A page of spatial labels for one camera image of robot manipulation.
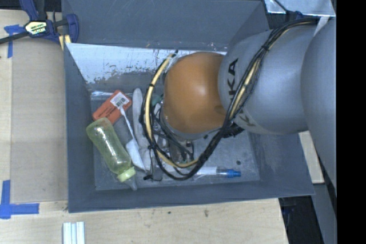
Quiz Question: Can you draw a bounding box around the white long plastic tool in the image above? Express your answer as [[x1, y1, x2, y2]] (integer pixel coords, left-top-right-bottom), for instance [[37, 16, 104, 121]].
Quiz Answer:
[[118, 105, 146, 171]]

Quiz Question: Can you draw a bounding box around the clear pen with blue cap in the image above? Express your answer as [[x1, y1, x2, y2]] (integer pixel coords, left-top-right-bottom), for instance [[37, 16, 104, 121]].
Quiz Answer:
[[195, 166, 242, 179]]

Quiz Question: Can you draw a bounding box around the white cloth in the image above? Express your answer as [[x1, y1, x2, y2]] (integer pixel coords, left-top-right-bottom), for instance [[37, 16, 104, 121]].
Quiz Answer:
[[132, 87, 156, 173]]

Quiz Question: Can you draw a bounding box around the yellow-green clear plastic bottle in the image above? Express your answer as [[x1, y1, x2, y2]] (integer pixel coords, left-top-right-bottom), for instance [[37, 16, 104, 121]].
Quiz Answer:
[[86, 117, 139, 191]]

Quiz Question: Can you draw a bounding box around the orange packet with barcode label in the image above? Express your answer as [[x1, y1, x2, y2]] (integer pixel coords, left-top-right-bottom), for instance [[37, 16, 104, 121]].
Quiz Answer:
[[91, 89, 133, 125]]

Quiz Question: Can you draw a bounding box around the grey metal bin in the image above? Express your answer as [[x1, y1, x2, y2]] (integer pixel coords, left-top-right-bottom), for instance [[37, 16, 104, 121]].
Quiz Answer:
[[60, 0, 316, 214]]

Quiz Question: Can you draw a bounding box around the pale wood board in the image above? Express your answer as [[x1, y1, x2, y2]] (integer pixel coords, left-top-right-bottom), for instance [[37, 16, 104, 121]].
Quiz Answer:
[[10, 36, 70, 204]]

